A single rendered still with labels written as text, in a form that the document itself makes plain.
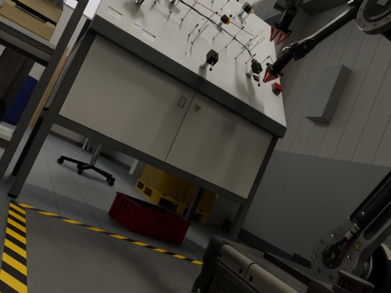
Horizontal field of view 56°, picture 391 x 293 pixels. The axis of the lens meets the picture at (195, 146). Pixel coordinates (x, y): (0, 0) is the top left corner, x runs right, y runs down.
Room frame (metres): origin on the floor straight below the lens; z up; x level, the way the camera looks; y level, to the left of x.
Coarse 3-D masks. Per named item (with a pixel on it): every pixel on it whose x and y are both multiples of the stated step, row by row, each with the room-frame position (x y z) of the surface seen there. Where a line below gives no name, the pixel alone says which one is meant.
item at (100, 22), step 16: (96, 16) 1.55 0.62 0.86; (96, 32) 1.57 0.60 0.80; (112, 32) 1.59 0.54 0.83; (128, 48) 1.62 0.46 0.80; (144, 48) 1.65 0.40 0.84; (160, 64) 1.70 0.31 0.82; (176, 64) 1.73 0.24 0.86; (192, 80) 1.77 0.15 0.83; (208, 96) 1.83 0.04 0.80; (224, 96) 1.86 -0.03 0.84; (240, 112) 1.91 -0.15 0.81; (256, 112) 1.95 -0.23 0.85; (272, 128) 2.01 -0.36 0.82
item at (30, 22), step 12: (12, 0) 1.45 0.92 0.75; (24, 0) 1.48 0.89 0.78; (36, 0) 1.50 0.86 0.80; (0, 12) 1.44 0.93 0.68; (12, 12) 1.45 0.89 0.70; (24, 12) 1.47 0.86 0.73; (36, 12) 1.51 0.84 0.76; (48, 12) 1.53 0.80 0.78; (60, 12) 1.56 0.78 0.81; (24, 24) 1.48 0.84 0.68; (36, 24) 1.49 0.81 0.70; (48, 24) 1.52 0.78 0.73; (48, 36) 1.52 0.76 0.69
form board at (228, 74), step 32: (160, 0) 1.90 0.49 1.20; (192, 0) 2.11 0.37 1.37; (224, 0) 2.37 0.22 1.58; (128, 32) 1.62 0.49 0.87; (160, 32) 1.77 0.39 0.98; (192, 32) 1.94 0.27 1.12; (224, 32) 2.16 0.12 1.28; (256, 32) 2.43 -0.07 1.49; (192, 64) 1.80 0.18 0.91; (224, 64) 1.98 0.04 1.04; (256, 96) 2.02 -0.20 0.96
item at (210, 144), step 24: (192, 120) 1.85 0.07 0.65; (216, 120) 1.91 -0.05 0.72; (240, 120) 1.97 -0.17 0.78; (192, 144) 1.88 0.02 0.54; (216, 144) 1.93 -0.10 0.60; (240, 144) 1.99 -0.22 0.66; (264, 144) 2.05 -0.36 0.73; (192, 168) 1.90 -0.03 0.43; (216, 168) 1.96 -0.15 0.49; (240, 168) 2.02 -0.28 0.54; (240, 192) 2.04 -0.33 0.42
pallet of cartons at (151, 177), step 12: (144, 168) 4.99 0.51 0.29; (156, 168) 4.36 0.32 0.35; (144, 180) 4.69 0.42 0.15; (156, 180) 4.16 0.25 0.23; (168, 180) 4.04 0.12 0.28; (180, 180) 4.09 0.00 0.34; (144, 192) 4.47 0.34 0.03; (156, 192) 3.99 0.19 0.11; (168, 192) 4.06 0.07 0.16; (180, 192) 4.11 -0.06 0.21; (192, 192) 4.14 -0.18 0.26; (204, 192) 4.17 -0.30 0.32; (168, 204) 4.42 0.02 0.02; (180, 204) 4.08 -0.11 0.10; (204, 204) 4.18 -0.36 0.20; (204, 216) 4.18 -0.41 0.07
